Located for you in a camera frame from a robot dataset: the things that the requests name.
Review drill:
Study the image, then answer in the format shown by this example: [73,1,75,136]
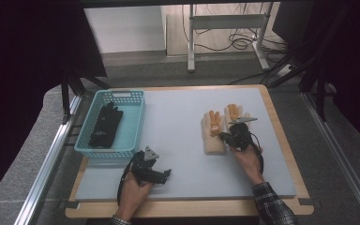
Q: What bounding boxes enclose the black floor cables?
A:
[181,2,290,86]

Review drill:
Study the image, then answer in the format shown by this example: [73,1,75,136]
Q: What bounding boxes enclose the person's right hand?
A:
[230,143,265,186]

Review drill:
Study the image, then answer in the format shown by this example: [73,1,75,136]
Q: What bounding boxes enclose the white panel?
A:
[83,5,167,54]

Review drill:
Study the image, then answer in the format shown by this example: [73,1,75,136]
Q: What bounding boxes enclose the black curtain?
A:
[271,0,360,148]
[0,0,108,209]

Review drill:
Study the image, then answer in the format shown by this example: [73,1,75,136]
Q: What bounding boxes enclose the left hand-held gripper cable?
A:
[116,151,144,206]

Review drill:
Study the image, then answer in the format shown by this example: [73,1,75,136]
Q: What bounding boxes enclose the hand-held gripper cable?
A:
[248,132,265,175]
[116,151,144,206]

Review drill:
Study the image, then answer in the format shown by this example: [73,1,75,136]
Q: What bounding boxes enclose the person's left hand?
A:
[115,172,155,220]

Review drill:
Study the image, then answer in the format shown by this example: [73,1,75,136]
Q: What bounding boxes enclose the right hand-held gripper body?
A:
[223,116,261,153]

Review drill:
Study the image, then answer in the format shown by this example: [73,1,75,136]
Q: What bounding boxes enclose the white power strip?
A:
[276,63,294,79]

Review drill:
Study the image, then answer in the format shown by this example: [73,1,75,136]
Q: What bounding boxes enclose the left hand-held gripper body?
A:
[125,145,167,186]

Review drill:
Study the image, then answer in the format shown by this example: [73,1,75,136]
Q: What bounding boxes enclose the grey table mat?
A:
[74,86,297,202]

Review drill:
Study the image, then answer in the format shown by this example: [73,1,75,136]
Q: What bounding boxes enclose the white metal desk frame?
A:
[187,2,272,74]

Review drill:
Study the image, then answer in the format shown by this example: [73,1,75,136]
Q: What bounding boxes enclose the teal plastic basket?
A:
[73,89,146,158]

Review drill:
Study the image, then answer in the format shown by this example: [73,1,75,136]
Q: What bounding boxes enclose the black metal stand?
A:
[60,67,112,124]
[267,6,338,123]

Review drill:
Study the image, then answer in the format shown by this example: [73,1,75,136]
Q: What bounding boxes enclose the black glove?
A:
[88,101,125,150]

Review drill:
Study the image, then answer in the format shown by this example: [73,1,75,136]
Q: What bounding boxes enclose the right hand-held gripper cable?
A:
[248,132,265,175]

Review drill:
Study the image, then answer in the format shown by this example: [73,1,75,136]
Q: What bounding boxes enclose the aluminium rail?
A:
[13,94,83,225]
[300,91,360,225]

